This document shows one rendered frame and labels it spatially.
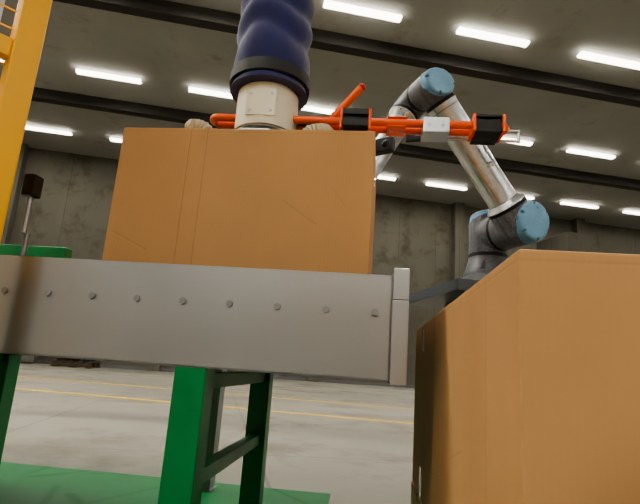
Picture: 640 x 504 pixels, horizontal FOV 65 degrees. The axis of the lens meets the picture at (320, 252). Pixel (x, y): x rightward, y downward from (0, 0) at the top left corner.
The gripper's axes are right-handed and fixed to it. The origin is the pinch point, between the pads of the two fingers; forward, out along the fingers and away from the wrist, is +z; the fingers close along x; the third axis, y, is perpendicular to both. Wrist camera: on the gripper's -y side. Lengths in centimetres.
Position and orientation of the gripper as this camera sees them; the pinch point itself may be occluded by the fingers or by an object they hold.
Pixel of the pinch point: (364, 126)
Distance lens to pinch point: 144.0
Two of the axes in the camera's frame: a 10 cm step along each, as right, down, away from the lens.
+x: 0.9, -9.7, 2.3
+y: -9.9, -0.7, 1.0
